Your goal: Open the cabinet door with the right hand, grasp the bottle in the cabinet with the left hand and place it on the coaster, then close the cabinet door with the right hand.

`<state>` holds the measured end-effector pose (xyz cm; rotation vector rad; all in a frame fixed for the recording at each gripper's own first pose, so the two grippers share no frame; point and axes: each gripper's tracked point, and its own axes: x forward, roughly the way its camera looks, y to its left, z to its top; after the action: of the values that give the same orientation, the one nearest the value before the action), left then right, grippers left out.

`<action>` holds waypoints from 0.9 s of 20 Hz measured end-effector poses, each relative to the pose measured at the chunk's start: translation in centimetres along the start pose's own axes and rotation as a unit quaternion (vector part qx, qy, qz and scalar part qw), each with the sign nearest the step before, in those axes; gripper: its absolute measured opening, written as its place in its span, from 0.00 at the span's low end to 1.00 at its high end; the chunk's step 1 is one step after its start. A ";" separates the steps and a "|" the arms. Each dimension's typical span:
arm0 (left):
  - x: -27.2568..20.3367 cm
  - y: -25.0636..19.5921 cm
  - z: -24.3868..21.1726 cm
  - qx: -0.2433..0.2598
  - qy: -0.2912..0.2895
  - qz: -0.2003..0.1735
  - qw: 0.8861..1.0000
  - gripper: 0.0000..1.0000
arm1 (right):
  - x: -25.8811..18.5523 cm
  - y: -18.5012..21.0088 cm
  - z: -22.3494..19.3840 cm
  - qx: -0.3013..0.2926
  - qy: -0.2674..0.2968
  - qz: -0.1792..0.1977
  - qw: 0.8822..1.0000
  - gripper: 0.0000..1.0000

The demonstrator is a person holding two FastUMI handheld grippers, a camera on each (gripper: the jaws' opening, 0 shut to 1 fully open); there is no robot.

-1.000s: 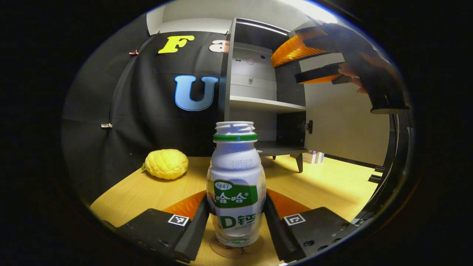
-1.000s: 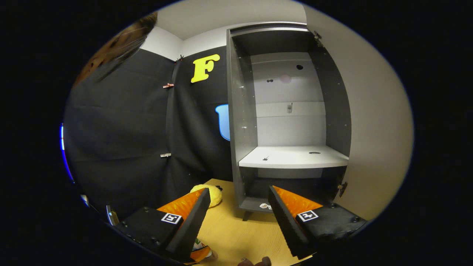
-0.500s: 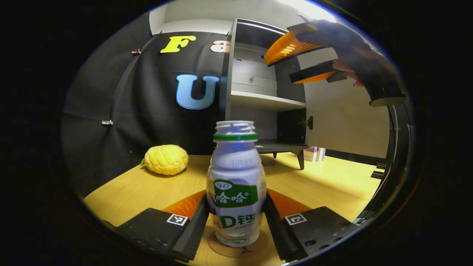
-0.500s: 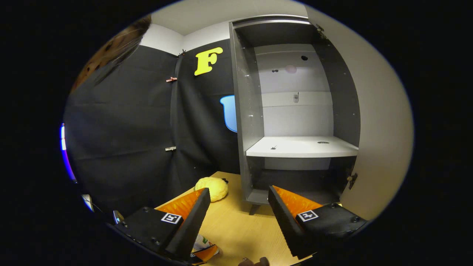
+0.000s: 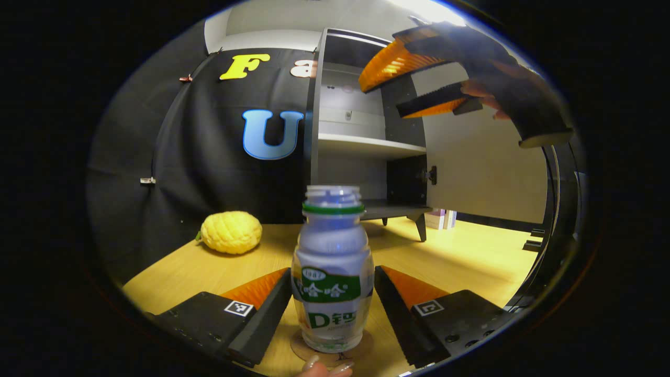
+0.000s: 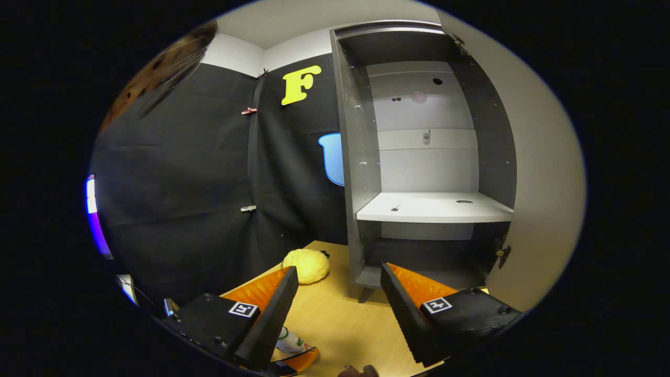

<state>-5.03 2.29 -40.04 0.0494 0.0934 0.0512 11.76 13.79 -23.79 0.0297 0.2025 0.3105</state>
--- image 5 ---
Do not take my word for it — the clear plastic bottle green label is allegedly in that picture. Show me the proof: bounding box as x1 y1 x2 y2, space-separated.
291 185 375 352

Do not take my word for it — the dark grey cabinet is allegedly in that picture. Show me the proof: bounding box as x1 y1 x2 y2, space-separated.
306 27 435 242

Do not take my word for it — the long ceiling light panel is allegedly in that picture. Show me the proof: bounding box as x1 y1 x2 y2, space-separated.
390 0 466 27

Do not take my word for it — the yellow bumpy toy fruit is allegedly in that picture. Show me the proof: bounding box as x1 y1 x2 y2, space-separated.
196 210 263 256

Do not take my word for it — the round wooden coaster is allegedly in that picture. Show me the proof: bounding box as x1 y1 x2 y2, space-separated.
289 327 375 367

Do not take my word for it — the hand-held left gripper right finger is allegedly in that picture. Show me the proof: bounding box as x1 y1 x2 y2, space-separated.
374 264 511 370

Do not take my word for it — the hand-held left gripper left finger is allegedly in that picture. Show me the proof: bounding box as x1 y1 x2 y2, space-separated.
144 267 293 368

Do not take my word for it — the black backdrop cloth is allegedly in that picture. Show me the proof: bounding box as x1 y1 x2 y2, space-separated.
86 24 550 286

